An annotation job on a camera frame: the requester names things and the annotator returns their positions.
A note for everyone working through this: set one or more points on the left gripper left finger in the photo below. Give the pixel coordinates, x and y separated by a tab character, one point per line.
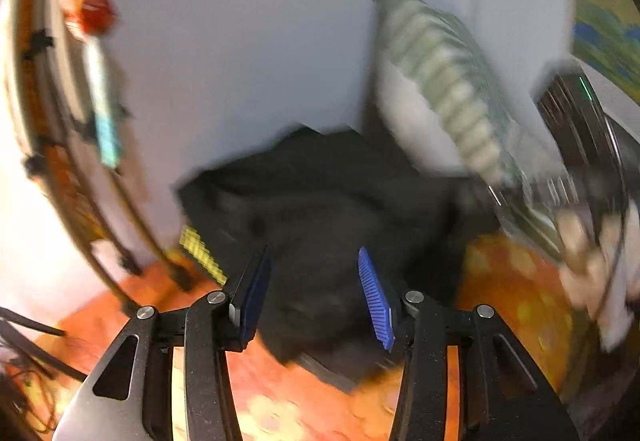
127	396

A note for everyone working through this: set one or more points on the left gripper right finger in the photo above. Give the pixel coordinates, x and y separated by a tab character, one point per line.
466	375

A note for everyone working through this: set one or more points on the black shorts with yellow stripes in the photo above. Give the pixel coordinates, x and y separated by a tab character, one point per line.
313	200

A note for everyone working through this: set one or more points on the right hand white glove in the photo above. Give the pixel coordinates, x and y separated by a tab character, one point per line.
602	277

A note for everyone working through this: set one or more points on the orange floral bedsheet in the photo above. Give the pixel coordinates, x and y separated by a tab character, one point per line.
282	401

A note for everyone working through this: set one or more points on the framed landscape painting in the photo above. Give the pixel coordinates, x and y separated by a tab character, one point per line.
606	37

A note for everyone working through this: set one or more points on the green white striped pillow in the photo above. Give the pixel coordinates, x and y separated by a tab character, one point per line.
443	104

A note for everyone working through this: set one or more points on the stack of folded black clothes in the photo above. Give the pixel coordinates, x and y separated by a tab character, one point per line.
350	363

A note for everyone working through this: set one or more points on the hanging colourful cloth garland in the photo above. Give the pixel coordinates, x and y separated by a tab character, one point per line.
91	22

